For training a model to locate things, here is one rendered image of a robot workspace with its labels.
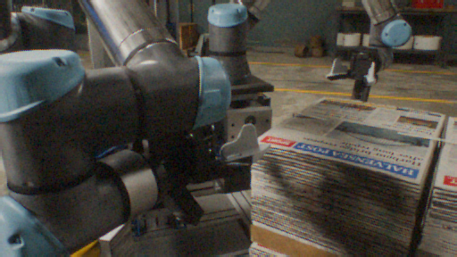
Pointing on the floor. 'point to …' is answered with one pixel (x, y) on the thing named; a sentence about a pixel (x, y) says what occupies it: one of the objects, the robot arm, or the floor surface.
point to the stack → (359, 181)
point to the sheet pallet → (188, 37)
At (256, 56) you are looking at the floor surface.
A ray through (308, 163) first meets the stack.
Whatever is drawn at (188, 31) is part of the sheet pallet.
